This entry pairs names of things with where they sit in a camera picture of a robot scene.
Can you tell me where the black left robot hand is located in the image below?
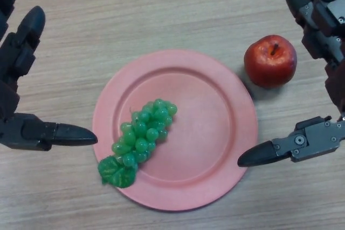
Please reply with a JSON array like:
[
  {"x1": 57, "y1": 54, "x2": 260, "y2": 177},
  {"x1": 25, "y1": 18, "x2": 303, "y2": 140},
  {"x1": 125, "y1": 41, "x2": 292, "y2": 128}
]
[{"x1": 0, "y1": 0, "x2": 98, "y2": 152}]

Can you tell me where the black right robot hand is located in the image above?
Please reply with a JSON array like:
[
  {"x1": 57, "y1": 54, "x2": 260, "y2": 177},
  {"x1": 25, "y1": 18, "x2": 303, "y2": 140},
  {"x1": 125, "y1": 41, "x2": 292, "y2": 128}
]
[{"x1": 237, "y1": 0, "x2": 345, "y2": 168}]

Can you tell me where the pink round plate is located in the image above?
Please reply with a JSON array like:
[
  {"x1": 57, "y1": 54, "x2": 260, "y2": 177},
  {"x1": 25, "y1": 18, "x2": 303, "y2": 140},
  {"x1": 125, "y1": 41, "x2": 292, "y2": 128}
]
[{"x1": 92, "y1": 49, "x2": 256, "y2": 212}]

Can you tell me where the red apple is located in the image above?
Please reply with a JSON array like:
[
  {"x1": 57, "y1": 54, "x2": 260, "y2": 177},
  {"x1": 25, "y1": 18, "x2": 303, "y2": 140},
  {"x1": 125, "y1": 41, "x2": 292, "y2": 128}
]
[{"x1": 244, "y1": 34, "x2": 298, "y2": 88}]

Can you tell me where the green plastic grape bunch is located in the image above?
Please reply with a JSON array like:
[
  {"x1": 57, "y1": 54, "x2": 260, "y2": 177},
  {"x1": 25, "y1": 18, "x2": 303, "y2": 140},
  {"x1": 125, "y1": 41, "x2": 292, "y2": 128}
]
[{"x1": 97, "y1": 98, "x2": 178, "y2": 188}]

